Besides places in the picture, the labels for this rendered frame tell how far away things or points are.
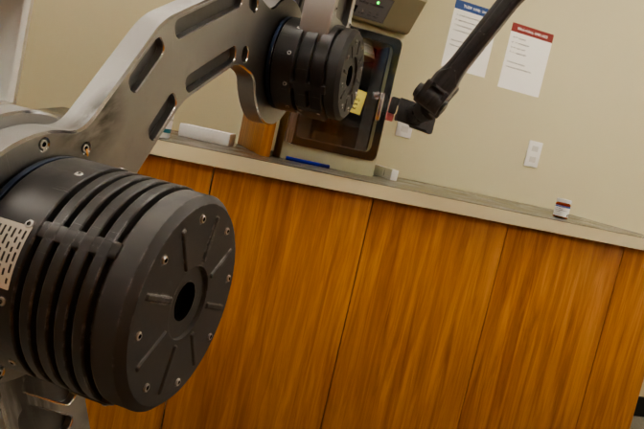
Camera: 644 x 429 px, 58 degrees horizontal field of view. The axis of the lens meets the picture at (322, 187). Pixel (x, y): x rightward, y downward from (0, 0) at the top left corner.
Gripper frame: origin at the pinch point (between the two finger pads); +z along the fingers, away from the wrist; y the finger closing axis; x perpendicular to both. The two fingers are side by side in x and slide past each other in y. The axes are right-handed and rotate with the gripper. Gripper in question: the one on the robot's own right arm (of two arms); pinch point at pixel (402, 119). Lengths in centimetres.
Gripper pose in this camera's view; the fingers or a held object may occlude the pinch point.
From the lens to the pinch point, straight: 172.2
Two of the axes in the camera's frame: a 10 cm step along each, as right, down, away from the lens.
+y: -9.3, -2.8, -2.2
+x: -2.7, 9.6, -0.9
